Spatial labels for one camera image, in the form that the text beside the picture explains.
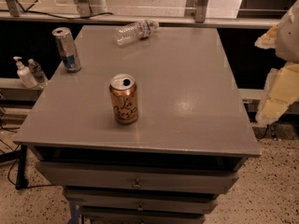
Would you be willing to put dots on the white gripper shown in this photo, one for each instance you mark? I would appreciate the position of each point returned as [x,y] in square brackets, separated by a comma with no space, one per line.
[289,36]

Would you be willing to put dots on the orange LaCroix can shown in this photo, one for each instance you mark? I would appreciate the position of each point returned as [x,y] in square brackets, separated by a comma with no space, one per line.
[123,93]

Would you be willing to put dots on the clear plastic water bottle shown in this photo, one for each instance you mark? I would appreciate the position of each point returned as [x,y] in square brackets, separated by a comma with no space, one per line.
[135,31]

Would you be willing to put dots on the silver blue energy drink can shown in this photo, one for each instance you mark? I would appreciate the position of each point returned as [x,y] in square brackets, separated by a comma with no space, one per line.
[67,49]

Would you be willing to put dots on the small clear bottle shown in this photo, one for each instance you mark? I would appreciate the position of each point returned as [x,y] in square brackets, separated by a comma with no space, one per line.
[37,72]

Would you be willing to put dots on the white pump dispenser bottle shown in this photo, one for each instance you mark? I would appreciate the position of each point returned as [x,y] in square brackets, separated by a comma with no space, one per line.
[25,74]

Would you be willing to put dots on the grey drawer cabinet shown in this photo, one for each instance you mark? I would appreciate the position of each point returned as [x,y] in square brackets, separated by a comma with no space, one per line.
[149,133]

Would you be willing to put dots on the top grey drawer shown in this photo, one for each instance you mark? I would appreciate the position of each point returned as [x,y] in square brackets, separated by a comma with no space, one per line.
[136,177]

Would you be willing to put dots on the grey drawer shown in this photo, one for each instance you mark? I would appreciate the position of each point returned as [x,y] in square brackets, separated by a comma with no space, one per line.
[136,177]
[130,216]
[176,202]

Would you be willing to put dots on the middle grey drawer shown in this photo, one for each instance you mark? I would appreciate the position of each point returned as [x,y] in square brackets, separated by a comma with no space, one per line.
[176,202]

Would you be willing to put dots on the bottom grey drawer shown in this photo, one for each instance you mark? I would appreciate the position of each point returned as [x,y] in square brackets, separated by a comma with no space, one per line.
[130,216]

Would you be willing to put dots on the black metal stand leg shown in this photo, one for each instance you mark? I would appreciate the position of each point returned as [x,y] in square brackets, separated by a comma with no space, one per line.
[21,181]

